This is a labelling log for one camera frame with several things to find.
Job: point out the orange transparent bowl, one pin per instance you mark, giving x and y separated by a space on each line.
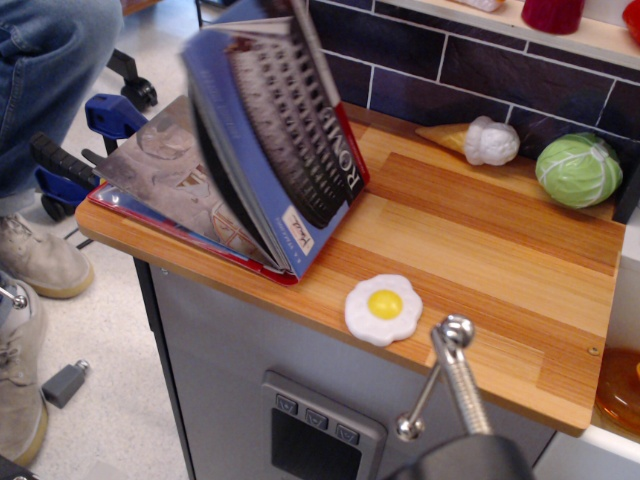
617 393

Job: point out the beige shoe lower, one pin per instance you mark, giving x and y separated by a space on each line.
24 416

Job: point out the toy green cabbage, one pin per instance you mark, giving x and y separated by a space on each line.
579 170

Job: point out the blue bar clamp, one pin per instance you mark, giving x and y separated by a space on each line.
65 180

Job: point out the red cup on shelf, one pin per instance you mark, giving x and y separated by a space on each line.
557 17

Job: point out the metal clamp screw handle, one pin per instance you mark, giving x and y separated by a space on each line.
450 338

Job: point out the beige shoe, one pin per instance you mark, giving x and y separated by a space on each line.
24 416
52 266

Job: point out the red object top right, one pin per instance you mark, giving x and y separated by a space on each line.
631 16

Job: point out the grey block with knob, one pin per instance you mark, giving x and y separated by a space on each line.
62 386

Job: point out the person leg in jeans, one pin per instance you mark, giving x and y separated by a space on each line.
51 54

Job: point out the toy fried egg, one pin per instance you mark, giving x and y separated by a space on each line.
383 309

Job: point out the beige shoe upper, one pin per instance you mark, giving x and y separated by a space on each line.
52 266

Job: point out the small metal knob left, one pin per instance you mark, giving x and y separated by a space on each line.
18 302

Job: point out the toy ice cream cone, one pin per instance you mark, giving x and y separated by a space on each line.
482 141

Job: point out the grey toy oven panel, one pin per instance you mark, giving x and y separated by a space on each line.
311 436

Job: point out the office chair base wheel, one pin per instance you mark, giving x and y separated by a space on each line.
138 90

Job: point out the Rome picture book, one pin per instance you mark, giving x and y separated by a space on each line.
257 163

